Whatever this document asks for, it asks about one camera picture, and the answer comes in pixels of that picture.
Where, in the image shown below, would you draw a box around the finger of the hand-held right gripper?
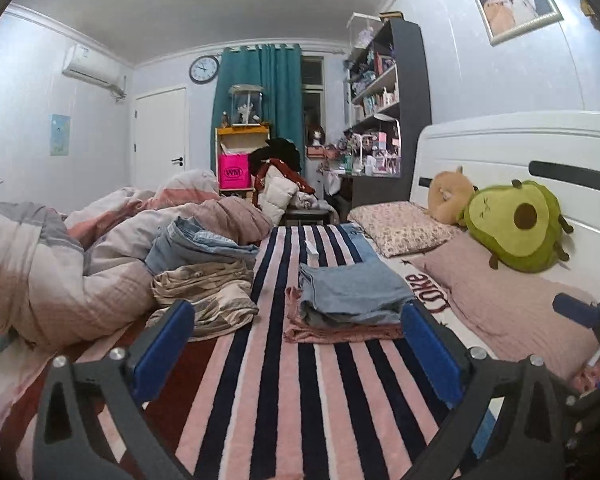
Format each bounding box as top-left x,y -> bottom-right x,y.
552,292 -> 600,361

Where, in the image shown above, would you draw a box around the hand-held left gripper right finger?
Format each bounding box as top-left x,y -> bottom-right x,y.
401,301 -> 581,480

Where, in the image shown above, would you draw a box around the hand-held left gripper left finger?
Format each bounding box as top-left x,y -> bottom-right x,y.
31,299 -> 197,480

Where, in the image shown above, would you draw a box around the light blue pants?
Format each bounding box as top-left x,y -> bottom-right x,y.
298,262 -> 416,328

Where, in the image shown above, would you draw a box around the camouflage pants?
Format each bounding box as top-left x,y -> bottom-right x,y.
150,259 -> 260,343

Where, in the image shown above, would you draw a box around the pink folded pants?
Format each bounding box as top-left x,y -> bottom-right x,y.
282,286 -> 406,345

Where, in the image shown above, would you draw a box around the blue denim pants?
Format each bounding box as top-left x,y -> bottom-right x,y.
337,222 -> 381,266

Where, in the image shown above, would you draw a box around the pink pillow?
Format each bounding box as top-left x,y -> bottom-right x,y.
410,232 -> 600,381

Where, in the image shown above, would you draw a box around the green avocado plush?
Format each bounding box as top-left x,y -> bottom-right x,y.
457,179 -> 575,274

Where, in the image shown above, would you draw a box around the pile of blue jeans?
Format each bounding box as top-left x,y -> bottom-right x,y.
144,216 -> 261,277

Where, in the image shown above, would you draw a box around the floral pillow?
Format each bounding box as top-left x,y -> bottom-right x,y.
347,201 -> 461,259

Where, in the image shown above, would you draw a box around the pink navy striped blanket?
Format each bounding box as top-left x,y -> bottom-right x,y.
17,225 -> 481,480

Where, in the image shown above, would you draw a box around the pink white duvet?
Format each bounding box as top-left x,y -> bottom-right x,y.
0,169 -> 273,353

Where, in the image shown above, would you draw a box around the brown animal plush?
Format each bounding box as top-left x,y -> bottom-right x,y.
427,165 -> 480,225

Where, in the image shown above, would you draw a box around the dark desk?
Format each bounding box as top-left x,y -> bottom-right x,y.
325,170 -> 416,211

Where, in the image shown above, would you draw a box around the white bed headboard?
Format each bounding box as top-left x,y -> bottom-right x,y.
409,110 -> 600,301

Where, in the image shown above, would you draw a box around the dark stool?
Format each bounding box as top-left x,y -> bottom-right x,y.
285,207 -> 333,228

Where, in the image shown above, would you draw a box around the pink shopping bag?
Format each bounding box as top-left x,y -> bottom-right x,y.
218,152 -> 252,191

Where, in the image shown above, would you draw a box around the white down jacket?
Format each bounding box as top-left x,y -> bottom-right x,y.
257,165 -> 301,226

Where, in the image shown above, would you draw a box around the white door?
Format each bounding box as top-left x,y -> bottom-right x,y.
132,86 -> 188,192

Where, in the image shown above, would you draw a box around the black clothing pile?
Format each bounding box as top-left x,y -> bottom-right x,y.
250,137 -> 303,173

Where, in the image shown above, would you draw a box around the yellow shelf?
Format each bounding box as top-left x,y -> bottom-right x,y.
215,122 -> 272,198

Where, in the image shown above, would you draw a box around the glass display case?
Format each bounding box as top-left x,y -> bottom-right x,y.
228,84 -> 265,126

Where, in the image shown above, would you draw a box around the dark bookshelf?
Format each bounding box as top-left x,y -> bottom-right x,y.
345,10 -> 433,206

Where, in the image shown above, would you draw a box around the window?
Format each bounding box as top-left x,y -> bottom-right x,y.
300,55 -> 326,146

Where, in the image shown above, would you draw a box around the teal curtain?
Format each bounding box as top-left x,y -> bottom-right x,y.
211,42 -> 303,196

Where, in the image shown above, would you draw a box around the white air conditioner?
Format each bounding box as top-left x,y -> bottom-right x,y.
61,44 -> 127,98

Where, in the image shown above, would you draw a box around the clear storage box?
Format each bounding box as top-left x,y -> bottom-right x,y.
347,11 -> 383,43

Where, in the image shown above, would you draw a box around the small blue wall poster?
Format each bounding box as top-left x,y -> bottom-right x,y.
50,114 -> 72,157

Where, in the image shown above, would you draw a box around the round wall clock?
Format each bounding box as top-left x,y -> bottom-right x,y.
188,55 -> 221,84

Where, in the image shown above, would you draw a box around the framed wall photo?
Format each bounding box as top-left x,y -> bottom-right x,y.
473,0 -> 565,46

